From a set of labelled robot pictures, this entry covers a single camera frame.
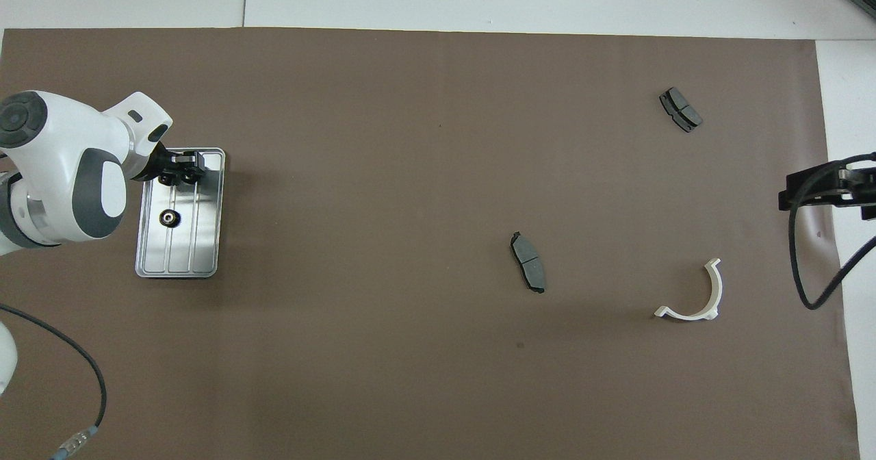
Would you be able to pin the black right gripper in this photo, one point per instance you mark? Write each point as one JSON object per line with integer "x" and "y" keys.
{"x": 864, "y": 186}

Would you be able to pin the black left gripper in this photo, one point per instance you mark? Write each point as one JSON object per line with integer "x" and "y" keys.
{"x": 168, "y": 162}

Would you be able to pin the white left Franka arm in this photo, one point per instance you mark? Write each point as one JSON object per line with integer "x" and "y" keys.
{"x": 61, "y": 145}

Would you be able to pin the silver metal tray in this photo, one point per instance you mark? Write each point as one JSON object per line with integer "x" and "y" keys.
{"x": 205, "y": 241}

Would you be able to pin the dark grey brake pad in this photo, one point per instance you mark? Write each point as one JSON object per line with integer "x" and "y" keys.
{"x": 681, "y": 109}
{"x": 528, "y": 261}

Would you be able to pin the brown paper mat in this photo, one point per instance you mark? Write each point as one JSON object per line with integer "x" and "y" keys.
{"x": 410, "y": 138}

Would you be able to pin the white curved plastic bracket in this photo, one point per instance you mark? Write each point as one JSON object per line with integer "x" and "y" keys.
{"x": 691, "y": 316}

